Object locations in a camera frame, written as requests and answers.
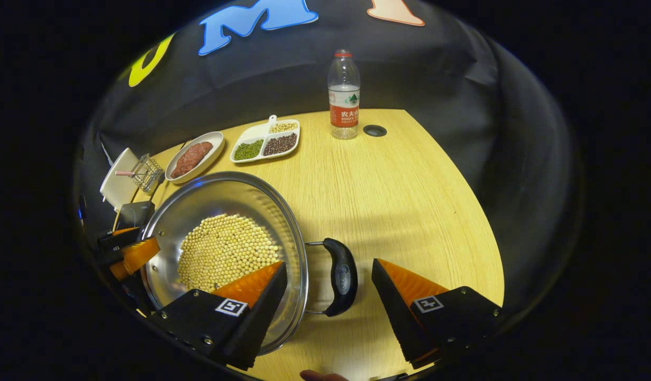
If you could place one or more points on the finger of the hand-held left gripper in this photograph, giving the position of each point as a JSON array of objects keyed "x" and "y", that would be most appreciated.
[
  {"x": 137, "y": 256},
  {"x": 116, "y": 241}
]

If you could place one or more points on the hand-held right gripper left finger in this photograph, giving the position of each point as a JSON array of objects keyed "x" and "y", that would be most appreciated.
[{"x": 256, "y": 323}]

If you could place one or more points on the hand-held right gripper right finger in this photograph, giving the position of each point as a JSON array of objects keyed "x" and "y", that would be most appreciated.
[{"x": 396, "y": 312}]

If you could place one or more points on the black induction cooktop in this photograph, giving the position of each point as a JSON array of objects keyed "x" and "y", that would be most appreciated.
[{"x": 135, "y": 214}]

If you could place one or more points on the pile of soybeans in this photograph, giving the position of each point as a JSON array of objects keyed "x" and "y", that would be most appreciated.
[{"x": 225, "y": 251}]

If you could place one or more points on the white toaster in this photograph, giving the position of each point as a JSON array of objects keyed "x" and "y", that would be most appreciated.
[{"x": 116, "y": 185}]

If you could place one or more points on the brown meat slice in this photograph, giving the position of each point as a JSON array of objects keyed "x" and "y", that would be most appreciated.
[
  {"x": 201, "y": 151},
  {"x": 181, "y": 166}
]

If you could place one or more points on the round white plate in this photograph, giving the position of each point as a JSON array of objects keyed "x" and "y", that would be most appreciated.
[{"x": 211, "y": 156}]

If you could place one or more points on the pile of green mung beans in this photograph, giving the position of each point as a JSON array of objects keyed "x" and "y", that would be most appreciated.
[{"x": 248, "y": 150}]

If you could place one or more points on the white divided dish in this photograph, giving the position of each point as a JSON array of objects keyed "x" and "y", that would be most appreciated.
[{"x": 256, "y": 132}]

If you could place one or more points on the pile of dark red beans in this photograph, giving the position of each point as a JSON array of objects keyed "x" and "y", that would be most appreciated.
[{"x": 280, "y": 144}]

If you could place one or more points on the small heap of yellow beans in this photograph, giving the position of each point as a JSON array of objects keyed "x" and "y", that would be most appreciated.
[{"x": 284, "y": 127}]

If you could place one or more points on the clear water bottle red label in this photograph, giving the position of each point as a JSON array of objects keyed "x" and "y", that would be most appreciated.
[{"x": 344, "y": 106}]

